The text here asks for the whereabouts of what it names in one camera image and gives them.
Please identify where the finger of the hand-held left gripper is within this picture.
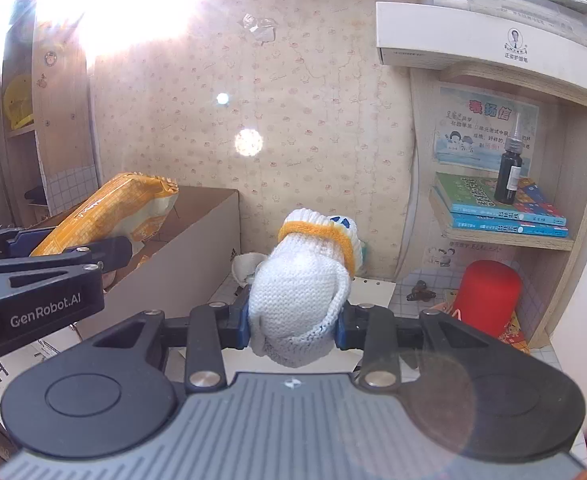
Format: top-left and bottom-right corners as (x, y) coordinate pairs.
(0, 236), (133, 288)
(0, 226), (57, 261)

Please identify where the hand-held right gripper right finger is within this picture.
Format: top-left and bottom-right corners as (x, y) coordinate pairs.
(336, 302), (504, 392)

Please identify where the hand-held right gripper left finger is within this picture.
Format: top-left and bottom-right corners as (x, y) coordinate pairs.
(93, 301), (251, 396)

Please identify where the yellow snack packet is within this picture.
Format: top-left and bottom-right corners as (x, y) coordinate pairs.
(30, 172), (180, 257)

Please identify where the white glove yellow cuff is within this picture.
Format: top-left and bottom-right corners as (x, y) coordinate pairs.
(247, 207), (367, 369)
(230, 252), (270, 289)

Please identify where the cardboard box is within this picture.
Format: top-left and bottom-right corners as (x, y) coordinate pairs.
(33, 185), (242, 342)

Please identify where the white gridded desktop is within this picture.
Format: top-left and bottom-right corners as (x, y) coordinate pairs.
(393, 266), (587, 461)

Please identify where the white paper black writing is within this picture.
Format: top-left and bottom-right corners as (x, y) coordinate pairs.
(0, 327), (92, 411)

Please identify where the white hole-punched sheet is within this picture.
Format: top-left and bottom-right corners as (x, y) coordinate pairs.
(351, 277), (397, 307)

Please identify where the brown hair clip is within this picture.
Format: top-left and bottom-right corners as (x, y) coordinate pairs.
(406, 281), (437, 303)

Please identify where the yellow plastic object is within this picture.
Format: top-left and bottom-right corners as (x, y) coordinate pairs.
(2, 74), (35, 131)

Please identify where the red cylinder speaker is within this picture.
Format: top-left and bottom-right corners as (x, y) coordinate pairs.
(451, 260), (522, 342)

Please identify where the red patterned book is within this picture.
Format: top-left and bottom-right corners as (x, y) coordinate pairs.
(441, 290), (532, 356)

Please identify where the black ink bottle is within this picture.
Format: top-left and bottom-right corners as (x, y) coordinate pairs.
(494, 112), (525, 206)

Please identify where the wooden shelf unit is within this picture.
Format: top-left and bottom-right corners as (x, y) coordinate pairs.
(408, 0), (587, 352)

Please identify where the clear tape patch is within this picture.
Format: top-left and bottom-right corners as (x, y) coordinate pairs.
(242, 12), (277, 44)

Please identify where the white carton portrait label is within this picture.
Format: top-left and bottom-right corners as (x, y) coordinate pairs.
(376, 1), (587, 99)

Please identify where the cartoon wall sticker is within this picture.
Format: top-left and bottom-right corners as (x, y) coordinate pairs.
(423, 242), (475, 269)

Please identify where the white wall pipe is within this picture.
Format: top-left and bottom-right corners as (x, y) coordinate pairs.
(406, 67), (423, 281)

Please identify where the blue wall poster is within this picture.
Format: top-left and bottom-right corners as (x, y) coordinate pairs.
(433, 85), (542, 171)

